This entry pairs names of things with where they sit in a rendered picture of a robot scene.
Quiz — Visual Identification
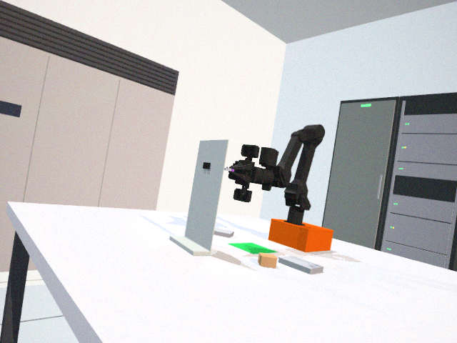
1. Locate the green square zone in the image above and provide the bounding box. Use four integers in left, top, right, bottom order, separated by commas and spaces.
229, 243, 277, 254

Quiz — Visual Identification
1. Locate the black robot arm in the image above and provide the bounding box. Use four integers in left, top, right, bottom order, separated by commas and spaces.
259, 124, 325, 226

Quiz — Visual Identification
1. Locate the grey panel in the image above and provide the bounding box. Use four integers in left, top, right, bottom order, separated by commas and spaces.
169, 139, 229, 255

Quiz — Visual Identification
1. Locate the white flat rectangular block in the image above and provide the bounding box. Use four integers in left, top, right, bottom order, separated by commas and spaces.
278, 256, 324, 274
214, 228, 234, 238

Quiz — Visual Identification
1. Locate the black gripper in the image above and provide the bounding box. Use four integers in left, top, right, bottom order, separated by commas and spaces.
228, 144, 266, 203

